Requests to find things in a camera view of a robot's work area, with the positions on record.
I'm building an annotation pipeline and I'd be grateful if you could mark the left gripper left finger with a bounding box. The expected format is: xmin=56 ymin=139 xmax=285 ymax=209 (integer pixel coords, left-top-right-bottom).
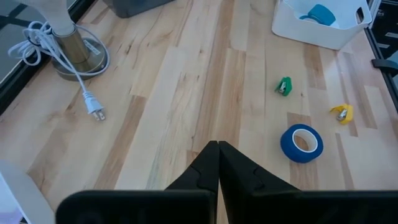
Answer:
xmin=166 ymin=141 xmax=220 ymax=192

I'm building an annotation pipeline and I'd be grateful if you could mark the yellow mini stapler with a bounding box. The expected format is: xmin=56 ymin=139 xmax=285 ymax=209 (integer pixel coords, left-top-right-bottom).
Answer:
xmin=330 ymin=103 xmax=354 ymax=125

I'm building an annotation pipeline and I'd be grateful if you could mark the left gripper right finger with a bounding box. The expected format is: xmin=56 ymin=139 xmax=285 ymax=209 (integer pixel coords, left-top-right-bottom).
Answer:
xmin=219 ymin=141 xmax=299 ymax=224

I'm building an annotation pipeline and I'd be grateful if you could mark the white bulb table lamp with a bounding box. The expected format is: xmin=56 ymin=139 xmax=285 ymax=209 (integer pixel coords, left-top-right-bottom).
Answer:
xmin=18 ymin=0 xmax=109 ymax=82

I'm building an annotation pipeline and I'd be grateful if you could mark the green mini stapler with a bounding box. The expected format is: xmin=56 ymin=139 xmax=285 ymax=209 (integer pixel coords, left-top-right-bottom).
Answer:
xmin=274 ymin=77 xmax=293 ymax=96

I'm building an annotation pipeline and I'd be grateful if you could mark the dark blue tape roll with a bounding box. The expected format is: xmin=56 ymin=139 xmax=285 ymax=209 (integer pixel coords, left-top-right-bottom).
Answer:
xmin=280 ymin=123 xmax=324 ymax=164

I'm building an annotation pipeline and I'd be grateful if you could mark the grey plastic bin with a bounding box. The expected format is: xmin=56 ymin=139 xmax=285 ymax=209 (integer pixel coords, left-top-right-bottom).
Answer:
xmin=103 ymin=0 xmax=177 ymax=19

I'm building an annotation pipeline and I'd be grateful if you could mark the white lamp power cord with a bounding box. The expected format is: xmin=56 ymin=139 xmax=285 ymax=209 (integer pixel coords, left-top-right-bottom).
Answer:
xmin=7 ymin=21 xmax=111 ymax=122

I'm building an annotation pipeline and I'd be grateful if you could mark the light blue tape roll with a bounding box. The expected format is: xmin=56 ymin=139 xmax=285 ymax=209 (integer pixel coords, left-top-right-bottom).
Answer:
xmin=307 ymin=3 xmax=336 ymax=27

